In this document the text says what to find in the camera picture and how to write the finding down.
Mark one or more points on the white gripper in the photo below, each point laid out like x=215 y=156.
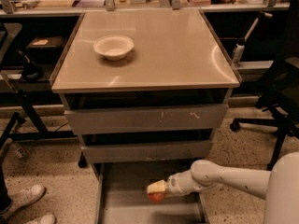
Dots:
x=174 y=183

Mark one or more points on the red apple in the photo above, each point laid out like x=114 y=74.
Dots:
x=156 y=196

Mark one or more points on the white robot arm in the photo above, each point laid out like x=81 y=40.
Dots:
x=279 y=187

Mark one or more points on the grey open bottom drawer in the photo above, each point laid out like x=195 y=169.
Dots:
x=123 y=195

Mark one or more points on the grey middle drawer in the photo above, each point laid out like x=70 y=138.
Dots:
x=147 y=151

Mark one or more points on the grey top drawer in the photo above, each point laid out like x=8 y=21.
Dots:
x=145 y=119

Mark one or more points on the grey drawer cabinet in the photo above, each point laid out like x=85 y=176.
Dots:
x=177 y=60

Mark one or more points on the white right sneaker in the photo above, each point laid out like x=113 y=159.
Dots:
x=46 y=219

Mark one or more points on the white sneaker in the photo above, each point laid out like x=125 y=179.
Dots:
x=46 y=219
x=25 y=197

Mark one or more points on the white left sneaker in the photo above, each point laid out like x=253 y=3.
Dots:
x=25 y=197

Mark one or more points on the plastic water bottle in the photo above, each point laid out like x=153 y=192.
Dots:
x=17 y=149

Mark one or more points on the white paper bowl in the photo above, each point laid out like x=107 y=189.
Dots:
x=113 y=47

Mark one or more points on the black office chair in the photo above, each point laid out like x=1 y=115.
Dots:
x=279 y=88

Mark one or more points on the black handheld scanner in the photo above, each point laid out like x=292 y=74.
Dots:
x=30 y=71

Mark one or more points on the black box with label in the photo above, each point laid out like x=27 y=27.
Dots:
x=45 y=49

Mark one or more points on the white handled tool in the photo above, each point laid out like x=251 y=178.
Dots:
x=240 y=45

